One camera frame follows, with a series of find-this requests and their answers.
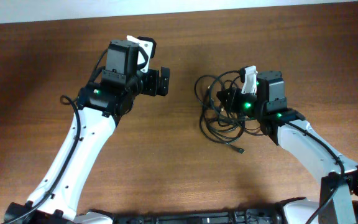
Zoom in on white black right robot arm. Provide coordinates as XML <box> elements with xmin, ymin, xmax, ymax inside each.
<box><xmin>216</xmin><ymin>67</ymin><xmax>358</xmax><ymax>223</ymax></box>

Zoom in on black thick cable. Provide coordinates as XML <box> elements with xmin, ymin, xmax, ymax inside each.
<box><xmin>199</xmin><ymin>70</ymin><xmax>265</xmax><ymax>155</ymax></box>

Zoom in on black left camera cable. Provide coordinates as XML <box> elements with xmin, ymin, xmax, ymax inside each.
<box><xmin>1</xmin><ymin>48</ymin><xmax>110</xmax><ymax>224</ymax></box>

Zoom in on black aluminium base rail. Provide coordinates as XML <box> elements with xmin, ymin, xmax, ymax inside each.
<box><xmin>74</xmin><ymin>200</ymin><xmax>290</xmax><ymax>224</ymax></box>

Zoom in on black thin usb cable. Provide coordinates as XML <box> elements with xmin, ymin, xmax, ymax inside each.
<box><xmin>193</xmin><ymin>74</ymin><xmax>245</xmax><ymax>125</ymax></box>

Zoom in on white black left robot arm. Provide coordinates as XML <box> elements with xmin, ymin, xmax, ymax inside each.
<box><xmin>4</xmin><ymin>35</ymin><xmax>170</xmax><ymax>223</ymax></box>

